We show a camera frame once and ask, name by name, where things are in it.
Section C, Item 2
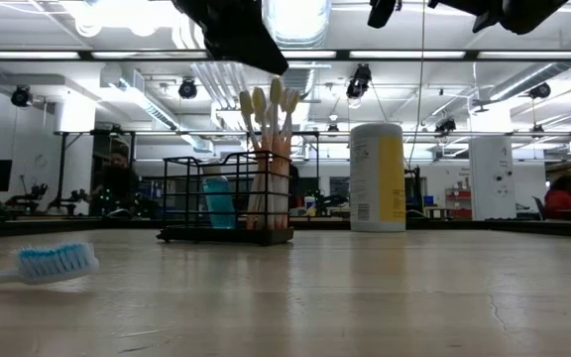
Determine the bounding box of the blue and white toothbrush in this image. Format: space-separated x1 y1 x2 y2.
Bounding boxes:
0 241 100 289

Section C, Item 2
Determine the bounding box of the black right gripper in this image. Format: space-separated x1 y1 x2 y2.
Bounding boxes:
367 0 505 34

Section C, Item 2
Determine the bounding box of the shelf with red bins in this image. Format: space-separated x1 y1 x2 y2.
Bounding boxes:
444 186 473 219

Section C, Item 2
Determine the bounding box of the thin hanging cable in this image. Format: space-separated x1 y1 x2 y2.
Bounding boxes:
406 0 426 168

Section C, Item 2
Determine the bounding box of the silver air duct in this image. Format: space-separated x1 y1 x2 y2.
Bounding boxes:
263 0 334 150

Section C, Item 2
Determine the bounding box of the black overhead beam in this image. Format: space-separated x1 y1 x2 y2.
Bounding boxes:
0 48 571 62

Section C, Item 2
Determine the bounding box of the person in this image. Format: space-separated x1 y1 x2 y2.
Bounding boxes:
89 148 141 218
542 173 571 222
288 164 301 210

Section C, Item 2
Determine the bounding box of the black monitor stand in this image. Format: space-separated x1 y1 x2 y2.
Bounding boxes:
403 166 423 215

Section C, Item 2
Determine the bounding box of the black ceiling spotlight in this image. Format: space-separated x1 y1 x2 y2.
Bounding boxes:
177 76 199 100
435 116 458 136
529 81 552 99
345 62 374 100
10 85 33 108

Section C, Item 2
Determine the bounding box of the black wire caddy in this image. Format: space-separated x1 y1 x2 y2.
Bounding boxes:
156 151 295 247

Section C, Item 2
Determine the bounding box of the blue mouthwash bottle white cap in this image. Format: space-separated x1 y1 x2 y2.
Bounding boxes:
201 163 237 230

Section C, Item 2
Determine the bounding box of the white wipes canister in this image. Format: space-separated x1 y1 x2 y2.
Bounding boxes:
348 122 407 233

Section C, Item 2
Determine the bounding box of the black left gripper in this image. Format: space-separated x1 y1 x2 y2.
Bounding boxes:
171 0 290 76

